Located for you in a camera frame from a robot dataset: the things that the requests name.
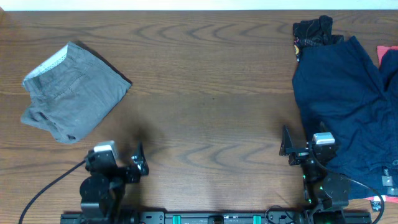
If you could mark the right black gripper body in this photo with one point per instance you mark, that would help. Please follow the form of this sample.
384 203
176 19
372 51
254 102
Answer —
300 156

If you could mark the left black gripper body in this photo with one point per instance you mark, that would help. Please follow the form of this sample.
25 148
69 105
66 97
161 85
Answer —
125 172

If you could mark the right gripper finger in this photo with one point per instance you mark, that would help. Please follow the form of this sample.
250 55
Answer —
286 139
323 127

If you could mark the grey shorts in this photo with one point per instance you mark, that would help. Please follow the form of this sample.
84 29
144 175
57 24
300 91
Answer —
71 92

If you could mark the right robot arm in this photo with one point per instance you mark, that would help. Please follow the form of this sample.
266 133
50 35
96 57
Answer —
326 191

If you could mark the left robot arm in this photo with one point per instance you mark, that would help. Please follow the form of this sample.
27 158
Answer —
103 191

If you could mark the navy blue garment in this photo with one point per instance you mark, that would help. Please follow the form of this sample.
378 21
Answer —
333 84

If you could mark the black patterned garment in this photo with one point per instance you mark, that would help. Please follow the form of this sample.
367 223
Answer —
314 33

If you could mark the red garment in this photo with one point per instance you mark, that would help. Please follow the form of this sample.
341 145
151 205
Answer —
380 131

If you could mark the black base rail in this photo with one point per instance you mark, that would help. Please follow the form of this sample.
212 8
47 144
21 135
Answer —
268 217

